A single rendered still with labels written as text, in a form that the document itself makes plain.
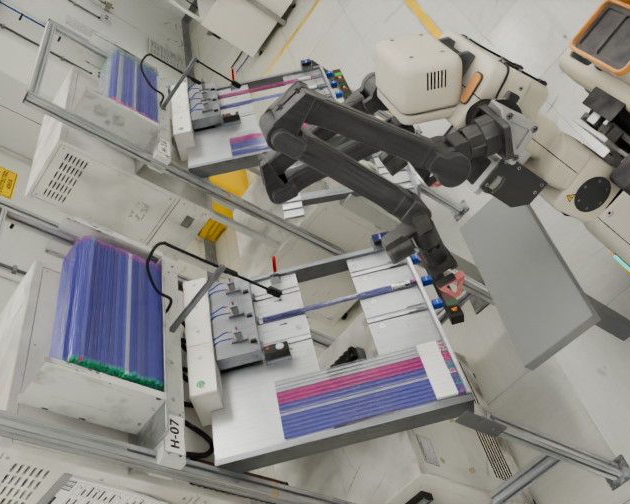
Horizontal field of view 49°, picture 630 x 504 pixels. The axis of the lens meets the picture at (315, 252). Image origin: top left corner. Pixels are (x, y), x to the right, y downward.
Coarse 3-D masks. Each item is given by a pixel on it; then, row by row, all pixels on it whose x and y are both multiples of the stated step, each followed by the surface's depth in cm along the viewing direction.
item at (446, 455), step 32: (352, 448) 231; (384, 448) 219; (416, 448) 211; (448, 448) 222; (480, 448) 236; (288, 480) 252; (320, 480) 238; (352, 480) 225; (384, 480) 213; (416, 480) 205; (448, 480) 209; (480, 480) 221
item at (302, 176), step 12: (384, 120) 191; (396, 120) 189; (348, 144) 189; (360, 144) 188; (360, 156) 189; (300, 168) 189; (312, 168) 188; (288, 180) 187; (300, 180) 188; (312, 180) 189; (276, 192) 185; (288, 192) 186
